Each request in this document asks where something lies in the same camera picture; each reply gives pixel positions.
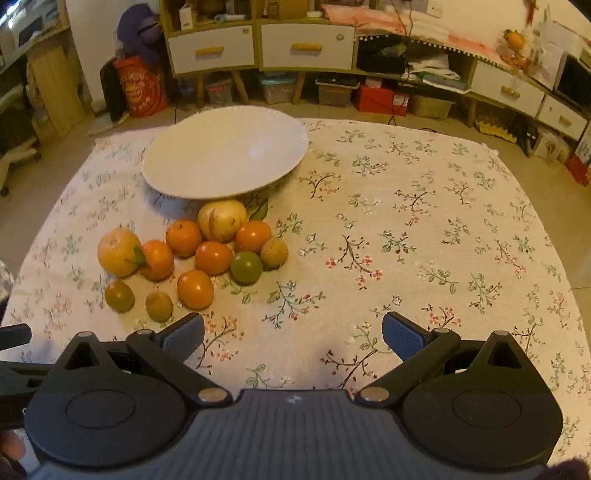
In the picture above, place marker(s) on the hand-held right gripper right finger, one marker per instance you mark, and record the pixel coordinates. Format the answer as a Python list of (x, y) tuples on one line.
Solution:
[(402, 335)]

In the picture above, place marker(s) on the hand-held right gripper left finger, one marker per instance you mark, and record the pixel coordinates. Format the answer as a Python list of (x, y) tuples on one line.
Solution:
[(182, 338)]

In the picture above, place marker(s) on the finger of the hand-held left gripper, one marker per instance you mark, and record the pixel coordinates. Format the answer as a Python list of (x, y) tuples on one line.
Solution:
[(23, 378), (16, 334)]

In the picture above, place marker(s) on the small brown round fruit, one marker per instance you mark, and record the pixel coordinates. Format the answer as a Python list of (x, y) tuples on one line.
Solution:
[(274, 253), (159, 305)]

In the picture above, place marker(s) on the orange tomato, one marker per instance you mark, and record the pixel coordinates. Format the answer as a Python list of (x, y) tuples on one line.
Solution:
[(253, 236), (195, 289), (213, 257)]

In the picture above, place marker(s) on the olive green tomato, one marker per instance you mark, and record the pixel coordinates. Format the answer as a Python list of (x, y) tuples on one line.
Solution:
[(119, 296)]

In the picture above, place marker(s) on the bright green tomato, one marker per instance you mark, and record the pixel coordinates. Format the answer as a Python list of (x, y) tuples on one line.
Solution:
[(246, 266)]

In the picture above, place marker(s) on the yellow round pear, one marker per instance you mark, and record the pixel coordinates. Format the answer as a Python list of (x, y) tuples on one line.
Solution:
[(117, 253)]

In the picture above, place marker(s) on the yellow pink apple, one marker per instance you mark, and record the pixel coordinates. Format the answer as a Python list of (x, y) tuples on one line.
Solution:
[(223, 220)]

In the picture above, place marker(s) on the white ceramic plate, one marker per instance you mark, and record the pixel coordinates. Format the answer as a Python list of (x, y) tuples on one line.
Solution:
[(221, 154)]

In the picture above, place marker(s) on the mandarin orange with leaf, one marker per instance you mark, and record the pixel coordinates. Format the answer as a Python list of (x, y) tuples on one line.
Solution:
[(158, 261)]

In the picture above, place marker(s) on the floral tablecloth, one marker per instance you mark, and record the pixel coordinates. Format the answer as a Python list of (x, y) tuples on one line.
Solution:
[(415, 230)]

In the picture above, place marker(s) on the loose green leaf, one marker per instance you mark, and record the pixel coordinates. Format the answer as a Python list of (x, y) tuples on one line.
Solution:
[(259, 211)]

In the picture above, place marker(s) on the dark fuzzy sleeve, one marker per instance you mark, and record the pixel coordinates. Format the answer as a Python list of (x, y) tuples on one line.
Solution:
[(570, 470)]

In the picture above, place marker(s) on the yellow toy fence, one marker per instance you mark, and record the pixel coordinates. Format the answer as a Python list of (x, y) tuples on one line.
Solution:
[(496, 131)]

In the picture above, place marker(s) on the beige storage box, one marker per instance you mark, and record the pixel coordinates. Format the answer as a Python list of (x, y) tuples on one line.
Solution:
[(431, 106)]

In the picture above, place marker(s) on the red cardboard box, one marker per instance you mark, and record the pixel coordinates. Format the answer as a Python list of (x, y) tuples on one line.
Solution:
[(381, 100)]

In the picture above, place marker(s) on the wooden board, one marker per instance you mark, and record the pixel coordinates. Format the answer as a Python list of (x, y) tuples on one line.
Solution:
[(55, 90)]

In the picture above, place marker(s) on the small clear storage box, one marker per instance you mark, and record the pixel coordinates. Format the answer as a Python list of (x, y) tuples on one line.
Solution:
[(219, 92)]

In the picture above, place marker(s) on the clear box dark lid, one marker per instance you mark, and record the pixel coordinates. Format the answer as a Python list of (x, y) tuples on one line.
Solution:
[(337, 92)]

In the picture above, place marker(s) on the red printed bag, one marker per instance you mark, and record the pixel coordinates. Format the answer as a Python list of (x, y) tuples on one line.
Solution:
[(141, 87)]

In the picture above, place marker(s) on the clear box teal lid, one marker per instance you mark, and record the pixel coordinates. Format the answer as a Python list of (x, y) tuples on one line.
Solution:
[(276, 88)]

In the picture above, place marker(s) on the pile of white papers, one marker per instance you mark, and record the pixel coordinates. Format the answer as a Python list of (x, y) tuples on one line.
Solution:
[(438, 71)]

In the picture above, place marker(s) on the low wooden sideboard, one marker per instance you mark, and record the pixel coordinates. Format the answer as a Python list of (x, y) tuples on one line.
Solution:
[(466, 69)]

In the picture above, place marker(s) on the wooden cabinet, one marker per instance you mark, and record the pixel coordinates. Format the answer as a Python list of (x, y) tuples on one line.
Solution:
[(257, 46)]

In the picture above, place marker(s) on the black screen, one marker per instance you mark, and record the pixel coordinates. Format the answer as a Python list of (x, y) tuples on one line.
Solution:
[(575, 83)]

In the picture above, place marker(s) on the pink cloth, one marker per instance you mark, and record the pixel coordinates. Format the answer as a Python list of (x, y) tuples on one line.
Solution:
[(415, 27)]

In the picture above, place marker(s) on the purple plush toy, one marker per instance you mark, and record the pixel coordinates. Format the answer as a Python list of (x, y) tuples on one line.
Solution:
[(138, 32)]

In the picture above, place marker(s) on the orange fruit ornament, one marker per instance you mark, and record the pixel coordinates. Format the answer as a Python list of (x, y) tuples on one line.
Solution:
[(513, 44)]

